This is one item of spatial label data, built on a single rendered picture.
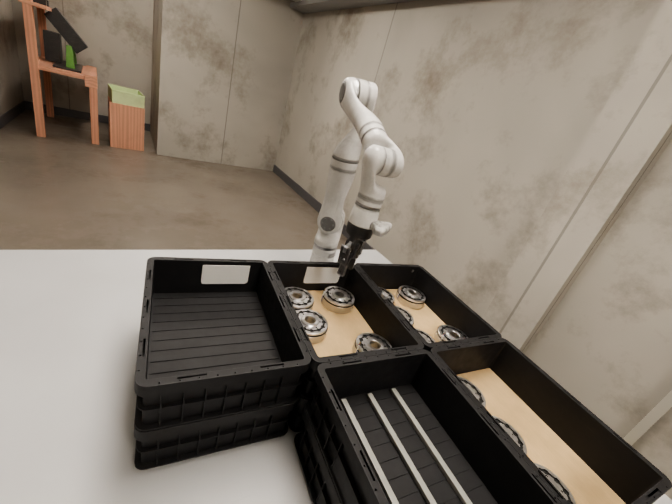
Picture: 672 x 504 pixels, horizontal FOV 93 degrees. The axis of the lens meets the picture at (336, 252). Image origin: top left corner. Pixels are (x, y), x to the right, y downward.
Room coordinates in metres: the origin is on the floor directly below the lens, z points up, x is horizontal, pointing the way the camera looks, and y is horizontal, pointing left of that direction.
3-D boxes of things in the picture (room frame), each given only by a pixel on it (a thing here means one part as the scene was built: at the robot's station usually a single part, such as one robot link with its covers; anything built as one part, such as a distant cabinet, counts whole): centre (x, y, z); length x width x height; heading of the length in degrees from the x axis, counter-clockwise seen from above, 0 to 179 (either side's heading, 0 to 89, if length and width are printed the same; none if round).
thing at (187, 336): (0.57, 0.21, 0.87); 0.40 x 0.30 x 0.11; 32
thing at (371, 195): (0.83, -0.04, 1.25); 0.09 x 0.07 x 0.15; 117
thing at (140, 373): (0.57, 0.21, 0.92); 0.40 x 0.30 x 0.02; 32
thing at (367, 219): (0.83, -0.06, 1.15); 0.11 x 0.09 x 0.06; 70
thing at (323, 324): (0.70, 0.01, 0.86); 0.10 x 0.10 x 0.01
